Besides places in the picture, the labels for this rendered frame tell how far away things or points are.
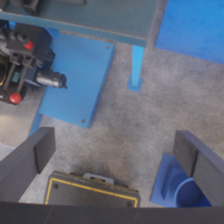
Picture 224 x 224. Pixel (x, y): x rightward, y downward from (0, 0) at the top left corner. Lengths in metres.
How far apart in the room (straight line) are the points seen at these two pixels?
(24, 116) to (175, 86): 1.44
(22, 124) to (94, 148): 0.70
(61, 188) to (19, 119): 0.76
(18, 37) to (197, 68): 1.50
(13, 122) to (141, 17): 1.46
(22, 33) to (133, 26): 0.41
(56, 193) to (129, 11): 1.22
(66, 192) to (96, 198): 0.23
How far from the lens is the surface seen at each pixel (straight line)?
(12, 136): 1.72
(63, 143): 1.63
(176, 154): 0.17
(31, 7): 0.63
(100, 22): 0.57
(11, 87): 1.31
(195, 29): 1.47
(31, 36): 0.69
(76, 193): 1.31
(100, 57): 1.58
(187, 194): 1.50
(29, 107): 1.65
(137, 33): 0.53
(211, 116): 1.69
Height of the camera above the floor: 1.50
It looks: 80 degrees down
